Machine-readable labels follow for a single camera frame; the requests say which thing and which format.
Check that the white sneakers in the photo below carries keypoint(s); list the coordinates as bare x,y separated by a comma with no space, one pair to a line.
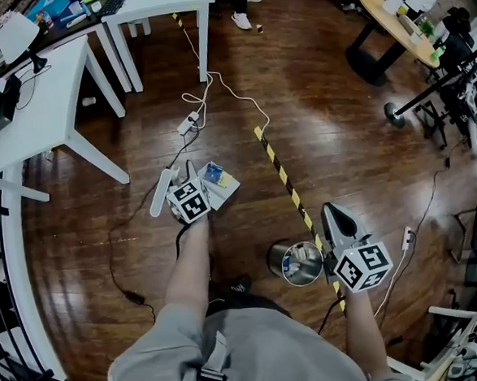
470,356

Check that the white side furniture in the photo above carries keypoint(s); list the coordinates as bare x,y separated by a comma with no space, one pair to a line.
455,325

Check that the blue storage box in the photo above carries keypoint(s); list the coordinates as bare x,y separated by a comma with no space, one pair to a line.
48,5

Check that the potted plant white pot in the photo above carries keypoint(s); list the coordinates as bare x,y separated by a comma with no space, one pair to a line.
426,28

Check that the black metal railing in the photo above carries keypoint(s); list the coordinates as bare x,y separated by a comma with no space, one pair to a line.
3,324

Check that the black power adapter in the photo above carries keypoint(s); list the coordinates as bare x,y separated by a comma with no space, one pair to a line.
134,296

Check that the long striped floor tape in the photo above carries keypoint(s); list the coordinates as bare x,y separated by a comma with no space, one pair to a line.
287,182

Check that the black coat rack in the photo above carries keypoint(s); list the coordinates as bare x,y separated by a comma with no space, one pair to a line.
431,92

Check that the black office chair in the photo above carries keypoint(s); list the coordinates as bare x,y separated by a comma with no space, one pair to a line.
458,44

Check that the person's grey shirt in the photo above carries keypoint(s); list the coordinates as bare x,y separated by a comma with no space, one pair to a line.
254,355

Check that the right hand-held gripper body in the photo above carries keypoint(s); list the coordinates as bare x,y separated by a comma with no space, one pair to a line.
362,266

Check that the person's left forearm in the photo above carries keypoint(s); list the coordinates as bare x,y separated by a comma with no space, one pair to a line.
188,262

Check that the small brown floor block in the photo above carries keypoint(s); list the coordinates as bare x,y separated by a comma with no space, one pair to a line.
260,28

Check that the white power strip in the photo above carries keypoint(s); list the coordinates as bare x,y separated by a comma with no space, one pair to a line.
407,238
187,124

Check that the round wooden table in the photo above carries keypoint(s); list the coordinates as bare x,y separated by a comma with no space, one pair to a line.
394,24

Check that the blue wrapper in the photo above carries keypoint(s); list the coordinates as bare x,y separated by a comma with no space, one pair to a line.
213,172

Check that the yellow paper scrap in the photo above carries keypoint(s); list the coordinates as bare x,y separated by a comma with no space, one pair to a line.
224,181

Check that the person's black trousers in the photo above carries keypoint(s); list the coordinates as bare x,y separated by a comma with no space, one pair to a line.
246,305

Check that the black top desk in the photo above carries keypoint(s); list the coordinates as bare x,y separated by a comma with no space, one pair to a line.
68,30

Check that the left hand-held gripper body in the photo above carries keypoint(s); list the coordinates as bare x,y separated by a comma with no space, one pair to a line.
188,201

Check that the small white roll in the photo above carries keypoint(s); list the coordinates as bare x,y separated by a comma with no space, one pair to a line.
89,101

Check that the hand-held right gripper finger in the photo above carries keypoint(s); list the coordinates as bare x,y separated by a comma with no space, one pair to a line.
331,228
357,230

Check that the green bottle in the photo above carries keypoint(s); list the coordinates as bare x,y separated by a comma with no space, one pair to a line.
437,53

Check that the black keyboard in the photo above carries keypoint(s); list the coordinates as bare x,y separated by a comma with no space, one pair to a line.
117,0

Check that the metal waste bin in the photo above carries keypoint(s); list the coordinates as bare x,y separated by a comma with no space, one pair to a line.
277,260

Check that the white cylinder container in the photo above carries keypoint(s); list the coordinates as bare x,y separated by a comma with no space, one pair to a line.
393,3

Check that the person's left black shoe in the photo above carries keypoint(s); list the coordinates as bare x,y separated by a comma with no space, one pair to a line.
240,286

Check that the white table lamp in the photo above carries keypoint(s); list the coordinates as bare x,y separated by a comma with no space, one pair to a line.
16,34

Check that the person's right forearm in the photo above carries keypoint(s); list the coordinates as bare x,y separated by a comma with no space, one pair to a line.
364,331

